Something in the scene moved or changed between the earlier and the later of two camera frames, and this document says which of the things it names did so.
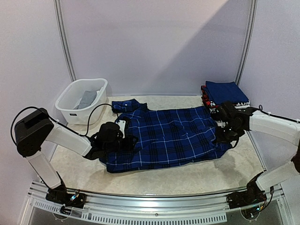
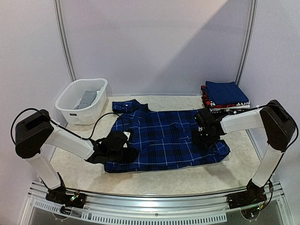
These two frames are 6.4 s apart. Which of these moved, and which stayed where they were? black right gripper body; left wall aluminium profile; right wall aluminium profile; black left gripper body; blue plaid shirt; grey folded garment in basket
Moved: black right gripper body; black left gripper body
Stayed: blue plaid shirt; right wall aluminium profile; left wall aluminium profile; grey folded garment in basket
